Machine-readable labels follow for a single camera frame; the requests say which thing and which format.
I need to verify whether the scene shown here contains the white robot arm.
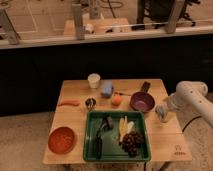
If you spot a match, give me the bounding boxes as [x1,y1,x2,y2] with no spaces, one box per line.
[155,81,213,128]

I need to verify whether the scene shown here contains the purple bowl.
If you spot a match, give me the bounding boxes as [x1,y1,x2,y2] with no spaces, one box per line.
[130,92,155,112]

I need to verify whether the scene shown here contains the orange red bowl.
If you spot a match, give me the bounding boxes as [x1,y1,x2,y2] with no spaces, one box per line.
[48,127,76,155]

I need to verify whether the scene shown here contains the yellow banana pieces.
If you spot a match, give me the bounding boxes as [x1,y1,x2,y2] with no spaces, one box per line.
[119,116,134,142]

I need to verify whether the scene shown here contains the dark grape bunch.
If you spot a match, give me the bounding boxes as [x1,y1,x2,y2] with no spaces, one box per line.
[121,131,144,157]

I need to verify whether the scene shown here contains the orange fruit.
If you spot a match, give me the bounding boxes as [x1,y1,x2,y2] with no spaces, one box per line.
[111,94,122,106]

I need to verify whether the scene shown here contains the black brush tool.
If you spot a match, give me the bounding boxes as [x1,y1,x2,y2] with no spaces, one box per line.
[95,116,114,159]

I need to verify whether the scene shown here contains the green plastic tray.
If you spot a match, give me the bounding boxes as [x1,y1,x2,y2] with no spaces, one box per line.
[83,111,151,163]

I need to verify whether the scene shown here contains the small metal cup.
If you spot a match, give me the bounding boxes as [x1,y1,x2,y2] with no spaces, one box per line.
[85,98,96,110]

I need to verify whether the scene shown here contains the white cup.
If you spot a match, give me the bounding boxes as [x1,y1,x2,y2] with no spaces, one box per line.
[87,73,101,89]

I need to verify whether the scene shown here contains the orange carrot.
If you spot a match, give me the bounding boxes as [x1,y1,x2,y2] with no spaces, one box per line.
[57,100,80,106]

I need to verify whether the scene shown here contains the wooden folding table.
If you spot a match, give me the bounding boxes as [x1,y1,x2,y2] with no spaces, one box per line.
[43,79,192,164]

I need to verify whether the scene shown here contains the background wooden table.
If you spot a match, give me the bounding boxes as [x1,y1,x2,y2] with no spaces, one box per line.
[64,18,131,36]

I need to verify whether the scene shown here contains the black cable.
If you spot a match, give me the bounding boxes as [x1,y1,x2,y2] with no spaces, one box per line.
[181,115,203,133]

